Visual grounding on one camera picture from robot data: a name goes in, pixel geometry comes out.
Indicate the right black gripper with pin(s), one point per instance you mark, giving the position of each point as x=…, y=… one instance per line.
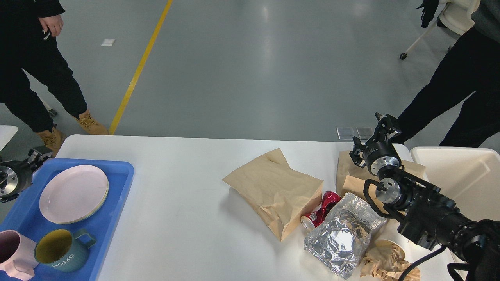
x=380, y=156

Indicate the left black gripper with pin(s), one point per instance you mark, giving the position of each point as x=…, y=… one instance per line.
x=16, y=176

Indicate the pink plate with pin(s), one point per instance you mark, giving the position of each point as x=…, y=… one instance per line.
x=74, y=194

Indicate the dark green mug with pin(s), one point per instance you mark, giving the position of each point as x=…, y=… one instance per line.
x=63, y=250

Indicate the large brown paper bag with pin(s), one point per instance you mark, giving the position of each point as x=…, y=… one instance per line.
x=278, y=194

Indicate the pink mug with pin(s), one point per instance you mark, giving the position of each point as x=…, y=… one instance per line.
x=17, y=255

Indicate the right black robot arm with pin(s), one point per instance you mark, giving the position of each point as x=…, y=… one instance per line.
x=426, y=217

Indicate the white side table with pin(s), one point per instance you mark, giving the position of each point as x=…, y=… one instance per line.
x=6, y=134

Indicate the blue plastic tray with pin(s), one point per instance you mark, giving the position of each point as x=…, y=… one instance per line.
x=25, y=216

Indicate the crushed red soda can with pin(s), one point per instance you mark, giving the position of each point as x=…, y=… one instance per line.
x=314, y=219

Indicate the white plastic bin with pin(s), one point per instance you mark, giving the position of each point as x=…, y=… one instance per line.
x=469, y=176

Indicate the paper cup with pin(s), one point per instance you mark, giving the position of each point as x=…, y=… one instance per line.
x=389, y=248

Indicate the crumpled aluminium foil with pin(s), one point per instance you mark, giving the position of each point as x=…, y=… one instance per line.
x=344, y=236

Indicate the crumpled brown paper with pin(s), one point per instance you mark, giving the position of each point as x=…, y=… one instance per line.
x=384, y=268

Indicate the person in black walking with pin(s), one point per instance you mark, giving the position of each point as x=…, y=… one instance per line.
x=468, y=74

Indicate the person in black left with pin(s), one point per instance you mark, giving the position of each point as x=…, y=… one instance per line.
x=29, y=30

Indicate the white office chair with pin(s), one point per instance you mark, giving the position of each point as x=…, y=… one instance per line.
x=454, y=15

